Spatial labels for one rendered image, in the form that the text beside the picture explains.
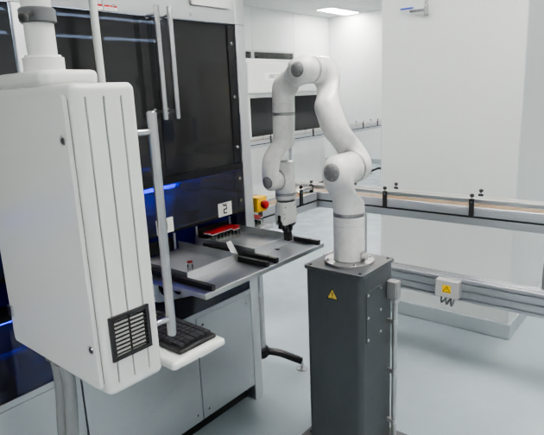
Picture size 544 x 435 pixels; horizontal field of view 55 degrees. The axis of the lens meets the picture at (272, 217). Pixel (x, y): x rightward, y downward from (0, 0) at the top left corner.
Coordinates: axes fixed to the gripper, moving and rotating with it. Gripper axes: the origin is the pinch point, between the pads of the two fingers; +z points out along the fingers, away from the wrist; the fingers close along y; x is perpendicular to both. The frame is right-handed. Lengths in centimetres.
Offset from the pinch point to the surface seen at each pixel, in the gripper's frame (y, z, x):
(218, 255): 28.4, 2.6, -13.0
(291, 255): 11.2, 4.4, 10.0
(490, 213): -82, 2, 57
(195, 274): 50, 2, -3
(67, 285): 107, -15, 15
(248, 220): -7.8, -2.1, -29.0
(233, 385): 9, 75, -31
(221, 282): 48.1, 4.4, 7.4
